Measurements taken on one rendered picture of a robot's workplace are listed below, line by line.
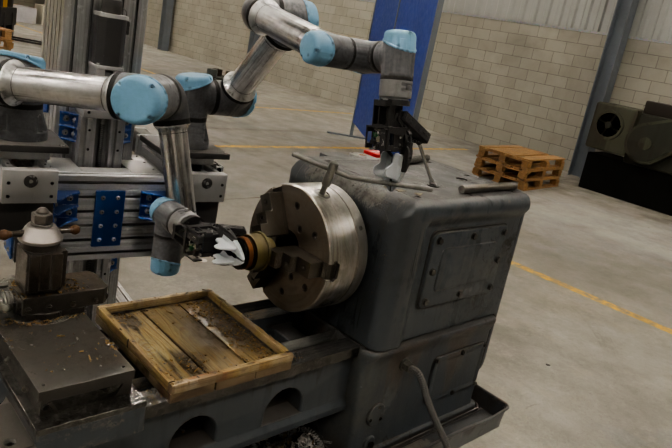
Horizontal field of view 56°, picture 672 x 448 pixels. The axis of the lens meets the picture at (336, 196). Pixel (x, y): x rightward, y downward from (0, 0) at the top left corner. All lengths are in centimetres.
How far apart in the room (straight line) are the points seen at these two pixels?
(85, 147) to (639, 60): 1040
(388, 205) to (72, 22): 112
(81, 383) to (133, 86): 71
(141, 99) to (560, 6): 1123
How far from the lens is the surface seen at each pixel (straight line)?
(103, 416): 118
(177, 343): 147
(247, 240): 145
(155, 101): 155
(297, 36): 152
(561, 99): 1214
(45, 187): 183
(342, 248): 145
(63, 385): 117
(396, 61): 144
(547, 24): 1253
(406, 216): 149
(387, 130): 142
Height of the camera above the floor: 160
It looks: 14 degrees down
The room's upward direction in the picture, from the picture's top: 11 degrees clockwise
